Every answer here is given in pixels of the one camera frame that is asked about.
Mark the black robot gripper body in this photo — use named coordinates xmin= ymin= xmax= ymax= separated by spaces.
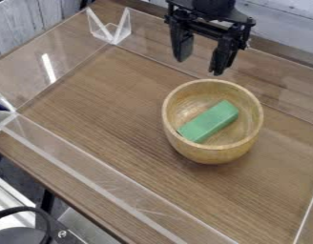
xmin=164 ymin=0 xmax=255 ymax=50

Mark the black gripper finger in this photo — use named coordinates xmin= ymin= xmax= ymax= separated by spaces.
xmin=208 ymin=36 xmax=238 ymax=76
xmin=169 ymin=17 xmax=193 ymax=62

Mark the green rectangular block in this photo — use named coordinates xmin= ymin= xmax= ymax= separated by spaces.
xmin=176 ymin=100 xmax=239 ymax=143

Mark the light wooden bowl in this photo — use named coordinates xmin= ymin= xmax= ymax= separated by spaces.
xmin=161 ymin=79 xmax=263 ymax=164

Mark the black table leg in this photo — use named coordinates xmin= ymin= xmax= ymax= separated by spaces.
xmin=39 ymin=190 xmax=54 ymax=214

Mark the clear acrylic tray wall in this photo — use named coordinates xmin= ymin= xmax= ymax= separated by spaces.
xmin=0 ymin=1 xmax=313 ymax=244

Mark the clear acrylic corner bracket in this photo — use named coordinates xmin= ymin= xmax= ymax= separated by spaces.
xmin=86 ymin=8 xmax=130 ymax=45

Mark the grey metal base plate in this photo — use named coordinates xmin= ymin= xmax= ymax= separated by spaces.
xmin=58 ymin=208 xmax=120 ymax=244

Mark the black cable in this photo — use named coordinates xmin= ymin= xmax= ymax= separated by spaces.
xmin=0 ymin=206 xmax=53 ymax=244

